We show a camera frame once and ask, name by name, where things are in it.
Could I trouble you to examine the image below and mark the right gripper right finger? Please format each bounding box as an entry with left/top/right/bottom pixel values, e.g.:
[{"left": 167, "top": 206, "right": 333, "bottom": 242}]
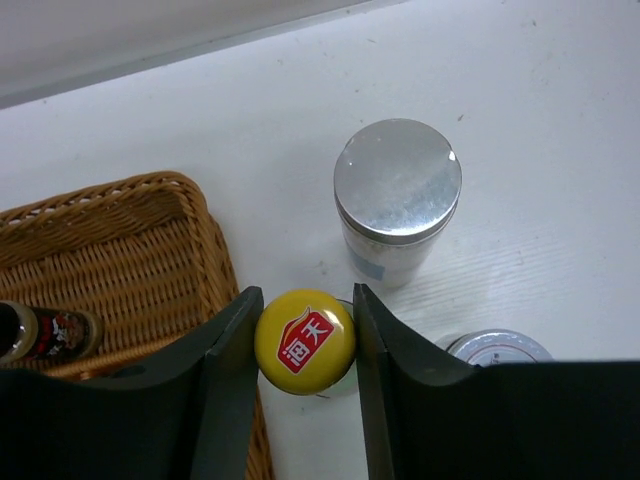
[{"left": 353, "top": 284, "right": 639, "bottom": 479}]

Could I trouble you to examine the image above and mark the white-lid red-label jar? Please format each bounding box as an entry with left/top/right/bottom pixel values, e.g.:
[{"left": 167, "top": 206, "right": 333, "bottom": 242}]
[{"left": 435, "top": 329, "right": 553, "bottom": 367}]

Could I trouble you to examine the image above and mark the small dark-lid pepper shaker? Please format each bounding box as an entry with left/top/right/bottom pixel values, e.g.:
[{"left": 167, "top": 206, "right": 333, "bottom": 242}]
[{"left": 1, "top": 300, "right": 104, "bottom": 365}]

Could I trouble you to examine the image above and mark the brown wicker divided basket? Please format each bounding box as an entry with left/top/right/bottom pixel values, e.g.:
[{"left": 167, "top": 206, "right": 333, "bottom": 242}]
[{"left": 1, "top": 172, "right": 274, "bottom": 479}]

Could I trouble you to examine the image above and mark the tall silver-lid bead jar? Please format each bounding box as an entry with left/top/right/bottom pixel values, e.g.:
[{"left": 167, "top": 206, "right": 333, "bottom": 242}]
[{"left": 333, "top": 118, "right": 462, "bottom": 288}]

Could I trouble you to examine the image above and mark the yellow-cap brown sauce bottle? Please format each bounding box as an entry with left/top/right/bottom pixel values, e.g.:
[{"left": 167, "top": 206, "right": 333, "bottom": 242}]
[{"left": 254, "top": 289, "right": 357, "bottom": 398}]

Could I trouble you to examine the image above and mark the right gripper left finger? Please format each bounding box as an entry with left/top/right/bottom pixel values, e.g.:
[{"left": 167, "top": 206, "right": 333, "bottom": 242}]
[{"left": 1, "top": 286, "right": 263, "bottom": 479}]

